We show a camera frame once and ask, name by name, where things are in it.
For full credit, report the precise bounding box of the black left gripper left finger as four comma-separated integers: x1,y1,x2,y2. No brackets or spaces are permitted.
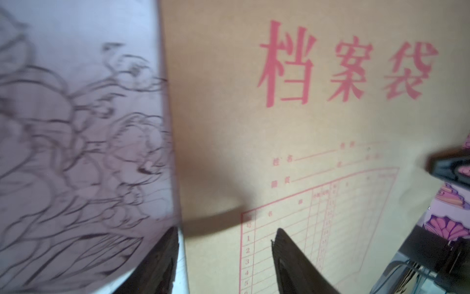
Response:
114,227,179,294

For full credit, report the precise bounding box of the kraft file bag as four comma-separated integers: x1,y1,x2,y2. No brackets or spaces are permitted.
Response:
160,1,470,294

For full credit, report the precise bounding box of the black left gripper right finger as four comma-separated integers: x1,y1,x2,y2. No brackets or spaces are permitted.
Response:
271,228,339,294

